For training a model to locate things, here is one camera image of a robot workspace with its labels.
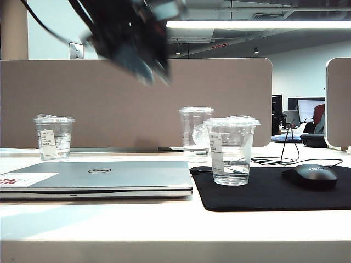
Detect wide beige desk partition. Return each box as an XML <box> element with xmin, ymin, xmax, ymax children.
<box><xmin>0</xmin><ymin>57</ymin><xmax>273</xmax><ymax>151</ymax></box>

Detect blue patterned cloth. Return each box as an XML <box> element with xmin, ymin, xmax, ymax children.
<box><xmin>273</xmin><ymin>133</ymin><xmax>303</xmax><ymax>144</ymax></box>

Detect silver Dell laptop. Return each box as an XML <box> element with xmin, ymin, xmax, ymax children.
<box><xmin>0</xmin><ymin>161</ymin><xmax>194</xmax><ymax>200</ymax></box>

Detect black mouse cable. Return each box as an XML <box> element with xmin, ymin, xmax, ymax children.
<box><xmin>191</xmin><ymin>124</ymin><xmax>344</xmax><ymax>176</ymax></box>

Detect black computer mouse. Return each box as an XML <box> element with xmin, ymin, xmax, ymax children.
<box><xmin>282</xmin><ymin>164</ymin><xmax>338</xmax><ymax>190</ymax></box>

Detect person in red top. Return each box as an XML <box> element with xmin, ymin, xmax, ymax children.
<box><xmin>313</xmin><ymin>104</ymin><xmax>326</xmax><ymax>134</ymax></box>

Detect black rounded bag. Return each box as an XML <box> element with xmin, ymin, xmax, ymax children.
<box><xmin>300</xmin><ymin>133</ymin><xmax>329</xmax><ymax>149</ymax></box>

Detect metal wall switch plate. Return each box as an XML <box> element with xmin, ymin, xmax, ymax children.
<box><xmin>69</xmin><ymin>42</ymin><xmax>84</xmax><ymax>60</ymax></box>

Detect beige desk partition white frame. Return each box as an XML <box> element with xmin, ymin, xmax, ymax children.
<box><xmin>325</xmin><ymin>57</ymin><xmax>351</xmax><ymax>151</ymax></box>

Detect short clear plastic cup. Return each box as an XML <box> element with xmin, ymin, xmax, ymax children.
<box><xmin>33</xmin><ymin>114</ymin><xmax>76</xmax><ymax>162</ymax></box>

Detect dark computer monitor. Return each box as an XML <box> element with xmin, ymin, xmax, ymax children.
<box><xmin>272</xmin><ymin>95</ymin><xmax>284</xmax><ymax>117</ymax></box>

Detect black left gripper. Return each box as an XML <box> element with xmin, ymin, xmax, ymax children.
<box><xmin>68</xmin><ymin>0</ymin><xmax>188</xmax><ymax>88</ymax></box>

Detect white red laptop sticker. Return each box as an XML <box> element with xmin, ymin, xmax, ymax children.
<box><xmin>0</xmin><ymin>172</ymin><xmax>60</xmax><ymax>188</ymax></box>

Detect black mouse pad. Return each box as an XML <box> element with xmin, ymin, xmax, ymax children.
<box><xmin>189</xmin><ymin>165</ymin><xmax>351</xmax><ymax>213</ymax></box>

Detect tall clear cup mermaid logo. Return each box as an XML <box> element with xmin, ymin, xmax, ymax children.
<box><xmin>178</xmin><ymin>106</ymin><xmax>215</xmax><ymax>162</ymax></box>

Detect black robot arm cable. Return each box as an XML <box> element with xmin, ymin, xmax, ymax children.
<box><xmin>20</xmin><ymin>0</ymin><xmax>72</xmax><ymax>45</ymax></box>

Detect clear plastic cup white label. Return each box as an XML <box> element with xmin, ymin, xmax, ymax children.
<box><xmin>203</xmin><ymin>115</ymin><xmax>261</xmax><ymax>186</ymax></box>

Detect lit computer monitor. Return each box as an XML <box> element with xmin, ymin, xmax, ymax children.
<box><xmin>287</xmin><ymin>97</ymin><xmax>326</xmax><ymax>124</ymax></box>

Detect long ceiling light strip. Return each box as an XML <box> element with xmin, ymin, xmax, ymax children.
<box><xmin>166</xmin><ymin>20</ymin><xmax>351</xmax><ymax>30</ymax></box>

